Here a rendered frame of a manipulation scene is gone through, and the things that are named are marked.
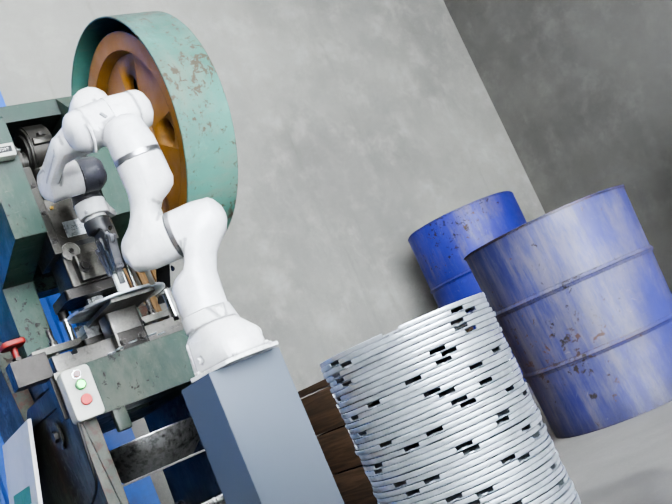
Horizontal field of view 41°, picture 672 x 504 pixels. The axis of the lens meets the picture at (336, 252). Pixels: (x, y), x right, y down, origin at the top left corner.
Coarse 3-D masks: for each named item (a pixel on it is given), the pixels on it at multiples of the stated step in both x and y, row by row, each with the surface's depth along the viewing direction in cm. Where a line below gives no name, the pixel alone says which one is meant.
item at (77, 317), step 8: (136, 288) 244; (144, 288) 248; (160, 288) 258; (112, 296) 241; (152, 296) 267; (96, 304) 241; (80, 312) 243; (88, 312) 248; (96, 312) 255; (72, 320) 251; (80, 320) 256
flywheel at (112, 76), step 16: (112, 32) 289; (128, 32) 282; (96, 48) 302; (112, 48) 292; (128, 48) 283; (144, 48) 275; (96, 64) 305; (112, 64) 302; (128, 64) 294; (144, 64) 285; (96, 80) 309; (112, 80) 307; (128, 80) 300; (144, 80) 288; (160, 80) 272; (160, 96) 282; (160, 112) 285; (160, 128) 288; (176, 128) 271; (160, 144) 290; (176, 144) 282; (176, 160) 284; (176, 176) 287; (176, 192) 290
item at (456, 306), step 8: (472, 296) 136; (480, 296) 138; (456, 304) 133; (432, 312) 131; (440, 312) 131; (416, 320) 130; (424, 320) 130; (400, 328) 130; (376, 336) 131; (384, 336) 139; (360, 344) 132; (368, 344) 131; (344, 352) 134; (352, 352) 133; (328, 360) 137; (336, 360) 136
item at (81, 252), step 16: (48, 208) 265; (64, 208) 267; (64, 224) 265; (80, 224) 268; (64, 240) 264; (80, 240) 266; (64, 256) 261; (80, 256) 261; (96, 256) 264; (64, 272) 263; (80, 272) 260; (96, 272) 262; (64, 288) 266
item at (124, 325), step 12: (108, 300) 242; (120, 300) 243; (132, 300) 250; (144, 300) 258; (108, 312) 252; (120, 312) 254; (132, 312) 256; (96, 324) 262; (108, 324) 252; (120, 324) 253; (132, 324) 255; (108, 336) 254; (120, 336) 252; (132, 336) 254; (144, 336) 255
